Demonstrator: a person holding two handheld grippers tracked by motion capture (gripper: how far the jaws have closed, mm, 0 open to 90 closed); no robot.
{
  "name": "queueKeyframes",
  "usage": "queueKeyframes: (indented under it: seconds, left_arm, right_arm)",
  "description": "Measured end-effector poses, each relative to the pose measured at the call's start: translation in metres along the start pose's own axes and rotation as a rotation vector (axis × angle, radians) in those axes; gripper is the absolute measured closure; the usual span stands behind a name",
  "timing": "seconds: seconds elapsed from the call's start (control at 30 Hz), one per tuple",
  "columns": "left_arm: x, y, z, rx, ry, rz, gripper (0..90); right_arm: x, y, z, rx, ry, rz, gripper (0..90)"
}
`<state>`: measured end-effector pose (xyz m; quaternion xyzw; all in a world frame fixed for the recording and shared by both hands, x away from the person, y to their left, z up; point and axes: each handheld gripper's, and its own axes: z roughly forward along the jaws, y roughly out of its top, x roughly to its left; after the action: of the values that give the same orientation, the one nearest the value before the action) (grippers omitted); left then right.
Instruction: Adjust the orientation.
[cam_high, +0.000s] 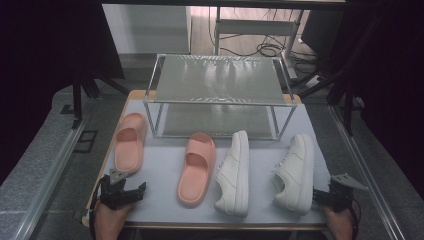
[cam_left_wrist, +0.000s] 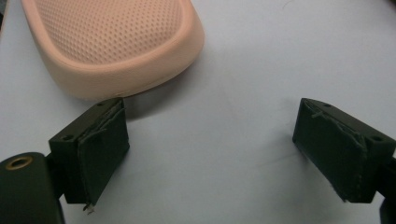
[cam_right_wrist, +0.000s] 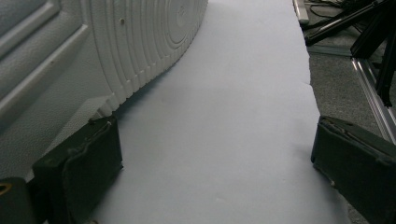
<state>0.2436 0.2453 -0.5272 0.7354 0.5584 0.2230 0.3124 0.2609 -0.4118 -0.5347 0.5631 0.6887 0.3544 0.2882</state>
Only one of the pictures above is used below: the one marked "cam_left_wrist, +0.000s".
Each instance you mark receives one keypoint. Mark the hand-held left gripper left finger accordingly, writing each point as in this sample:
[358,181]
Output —
[99,155]

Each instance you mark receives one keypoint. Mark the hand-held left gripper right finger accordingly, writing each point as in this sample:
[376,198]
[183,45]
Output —
[336,155]

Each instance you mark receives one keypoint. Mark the pink slipper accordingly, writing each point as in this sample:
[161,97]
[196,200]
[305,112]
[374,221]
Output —
[118,40]

